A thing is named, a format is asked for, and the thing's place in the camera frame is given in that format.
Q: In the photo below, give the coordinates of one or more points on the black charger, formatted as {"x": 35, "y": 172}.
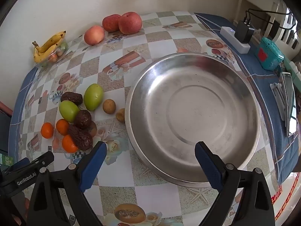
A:
{"x": 244, "y": 31}

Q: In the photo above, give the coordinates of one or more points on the long dried red date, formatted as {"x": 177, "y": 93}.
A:
{"x": 81, "y": 138}

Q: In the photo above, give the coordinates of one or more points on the large green jujube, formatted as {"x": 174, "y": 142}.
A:
{"x": 93, "y": 96}

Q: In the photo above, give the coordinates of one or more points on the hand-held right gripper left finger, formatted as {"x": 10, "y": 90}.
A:
{"x": 94, "y": 164}

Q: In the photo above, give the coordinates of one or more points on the light green box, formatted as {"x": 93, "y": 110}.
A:
{"x": 294, "y": 75}

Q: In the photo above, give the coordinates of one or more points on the clear bag of small fruits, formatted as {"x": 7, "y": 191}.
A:
{"x": 58, "y": 53}

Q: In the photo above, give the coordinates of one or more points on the red-brown chair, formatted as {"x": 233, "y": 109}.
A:
{"x": 4, "y": 108}

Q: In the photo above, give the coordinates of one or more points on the pale pink apple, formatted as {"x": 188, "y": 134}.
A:
{"x": 94, "y": 35}

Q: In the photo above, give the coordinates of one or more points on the green packet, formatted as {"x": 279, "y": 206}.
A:
{"x": 6, "y": 160}

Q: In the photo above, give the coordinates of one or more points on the smartphone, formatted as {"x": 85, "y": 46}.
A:
{"x": 289, "y": 103}

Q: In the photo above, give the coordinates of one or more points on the orange tangerine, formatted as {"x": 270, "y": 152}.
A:
{"x": 68, "y": 144}
{"x": 62, "y": 126}
{"x": 47, "y": 130}

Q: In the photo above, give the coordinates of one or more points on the brown longan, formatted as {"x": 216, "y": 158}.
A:
{"x": 109, "y": 106}
{"x": 120, "y": 115}

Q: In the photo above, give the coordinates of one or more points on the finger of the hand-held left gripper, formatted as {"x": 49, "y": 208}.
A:
{"x": 37, "y": 159}

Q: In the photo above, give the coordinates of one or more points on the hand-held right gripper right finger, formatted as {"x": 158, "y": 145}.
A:
{"x": 209, "y": 167}

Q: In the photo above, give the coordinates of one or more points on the checkered printed tablecloth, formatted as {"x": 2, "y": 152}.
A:
{"x": 160, "y": 40}

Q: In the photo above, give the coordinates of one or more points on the small green jujube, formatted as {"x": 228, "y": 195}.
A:
{"x": 68, "y": 110}

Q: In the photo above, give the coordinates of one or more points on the red apple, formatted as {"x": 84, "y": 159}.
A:
{"x": 130, "y": 23}
{"x": 110, "y": 23}

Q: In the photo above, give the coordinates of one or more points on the teal box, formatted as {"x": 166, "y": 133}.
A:
{"x": 269, "y": 53}

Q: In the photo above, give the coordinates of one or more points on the round stainless steel basin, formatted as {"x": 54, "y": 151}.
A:
{"x": 188, "y": 103}

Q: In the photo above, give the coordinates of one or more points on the white folding phone stand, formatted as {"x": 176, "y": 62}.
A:
{"x": 277, "y": 98}

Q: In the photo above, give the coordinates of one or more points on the white power strip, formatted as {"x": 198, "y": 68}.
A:
{"x": 227, "y": 34}

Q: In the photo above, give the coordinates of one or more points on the bunch of yellow bananas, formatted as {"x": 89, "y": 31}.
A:
{"x": 50, "y": 42}

